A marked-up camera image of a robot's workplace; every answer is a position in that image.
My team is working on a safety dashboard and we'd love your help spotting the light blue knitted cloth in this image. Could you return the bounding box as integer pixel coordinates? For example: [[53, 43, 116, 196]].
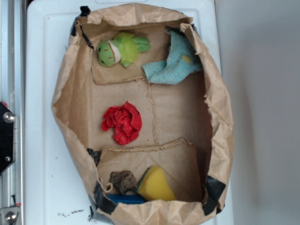
[[142, 28, 203, 85]]

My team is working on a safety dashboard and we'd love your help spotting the brown paper bag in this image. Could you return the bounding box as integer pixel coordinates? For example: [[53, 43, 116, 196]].
[[52, 3, 234, 225]]

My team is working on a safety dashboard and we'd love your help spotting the crumpled red plastic bag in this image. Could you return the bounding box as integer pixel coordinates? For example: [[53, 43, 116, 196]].
[[101, 101, 142, 145]]

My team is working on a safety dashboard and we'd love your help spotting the green plush frog toy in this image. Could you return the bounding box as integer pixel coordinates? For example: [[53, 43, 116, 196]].
[[97, 32, 151, 68]]

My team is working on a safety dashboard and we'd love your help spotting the brown rock-like lump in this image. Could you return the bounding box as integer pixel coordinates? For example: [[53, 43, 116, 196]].
[[110, 171, 137, 195]]

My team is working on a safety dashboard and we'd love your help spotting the yellow sponge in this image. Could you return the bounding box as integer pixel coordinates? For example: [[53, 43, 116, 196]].
[[137, 165, 177, 201]]

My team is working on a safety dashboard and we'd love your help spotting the blue flat plastic piece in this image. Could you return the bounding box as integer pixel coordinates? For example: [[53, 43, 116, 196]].
[[107, 194, 146, 204]]

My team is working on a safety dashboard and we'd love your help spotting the white plastic bin lid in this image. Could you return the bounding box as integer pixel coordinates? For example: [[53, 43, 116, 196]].
[[23, 0, 210, 225]]

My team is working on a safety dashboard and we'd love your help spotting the metal frame with black bracket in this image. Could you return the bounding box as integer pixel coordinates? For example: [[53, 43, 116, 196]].
[[0, 0, 28, 225]]

